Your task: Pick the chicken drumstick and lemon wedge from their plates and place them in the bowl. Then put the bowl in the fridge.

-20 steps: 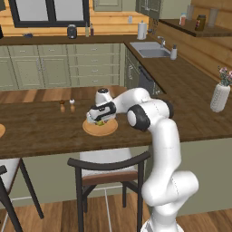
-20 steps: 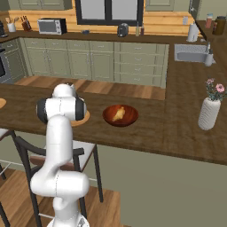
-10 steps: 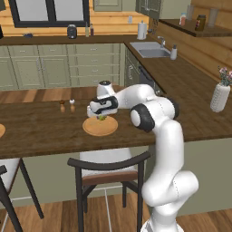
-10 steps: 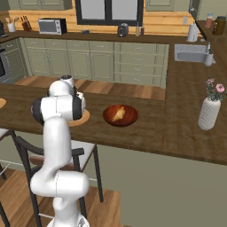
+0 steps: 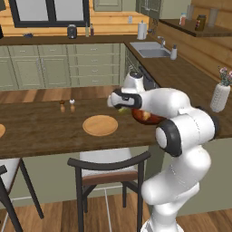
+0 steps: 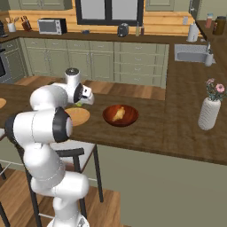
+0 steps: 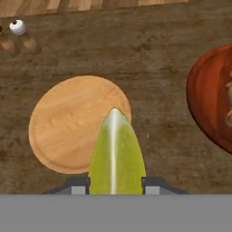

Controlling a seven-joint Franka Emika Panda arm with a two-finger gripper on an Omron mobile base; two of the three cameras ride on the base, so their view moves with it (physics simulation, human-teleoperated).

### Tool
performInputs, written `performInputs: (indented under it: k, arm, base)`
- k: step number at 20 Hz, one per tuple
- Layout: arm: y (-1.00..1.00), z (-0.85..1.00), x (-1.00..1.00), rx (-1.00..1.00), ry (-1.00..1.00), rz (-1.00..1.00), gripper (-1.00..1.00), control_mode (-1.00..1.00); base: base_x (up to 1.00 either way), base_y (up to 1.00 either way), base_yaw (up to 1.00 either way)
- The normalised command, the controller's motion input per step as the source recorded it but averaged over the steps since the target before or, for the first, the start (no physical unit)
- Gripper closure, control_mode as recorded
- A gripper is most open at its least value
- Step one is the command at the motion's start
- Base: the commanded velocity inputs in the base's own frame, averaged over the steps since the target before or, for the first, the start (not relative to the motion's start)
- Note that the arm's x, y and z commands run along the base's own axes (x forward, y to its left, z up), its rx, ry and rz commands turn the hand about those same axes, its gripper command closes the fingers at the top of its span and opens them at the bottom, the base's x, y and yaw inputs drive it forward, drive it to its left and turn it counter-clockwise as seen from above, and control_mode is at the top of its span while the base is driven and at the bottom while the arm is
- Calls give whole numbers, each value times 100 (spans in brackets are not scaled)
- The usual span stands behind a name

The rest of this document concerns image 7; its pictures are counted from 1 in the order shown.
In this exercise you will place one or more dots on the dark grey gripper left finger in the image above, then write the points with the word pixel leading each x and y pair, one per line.
pixel 78 184

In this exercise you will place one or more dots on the round light wooden plate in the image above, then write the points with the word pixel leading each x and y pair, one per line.
pixel 68 123

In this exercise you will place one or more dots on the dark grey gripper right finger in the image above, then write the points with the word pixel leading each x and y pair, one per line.
pixel 153 184

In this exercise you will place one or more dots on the brown chicken drumstick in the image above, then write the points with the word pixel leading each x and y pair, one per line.
pixel 229 104

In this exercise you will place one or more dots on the white salt shaker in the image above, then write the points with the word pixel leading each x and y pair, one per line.
pixel 18 27

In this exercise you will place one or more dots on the yellow-green lemon wedge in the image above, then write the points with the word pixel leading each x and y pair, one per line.
pixel 116 157

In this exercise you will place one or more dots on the round reddish-brown wooden plate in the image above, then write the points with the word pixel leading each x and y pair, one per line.
pixel 208 93

